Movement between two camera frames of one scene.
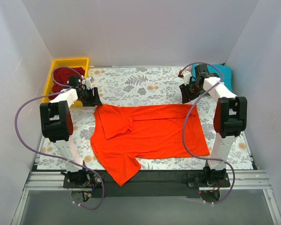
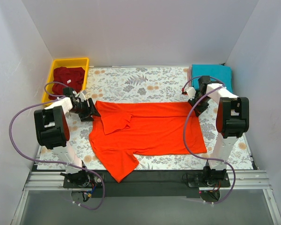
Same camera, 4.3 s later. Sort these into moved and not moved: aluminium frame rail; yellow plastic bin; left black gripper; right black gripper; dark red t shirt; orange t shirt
Moved: left black gripper; right black gripper
Not moved: aluminium frame rail; orange t shirt; yellow plastic bin; dark red t shirt
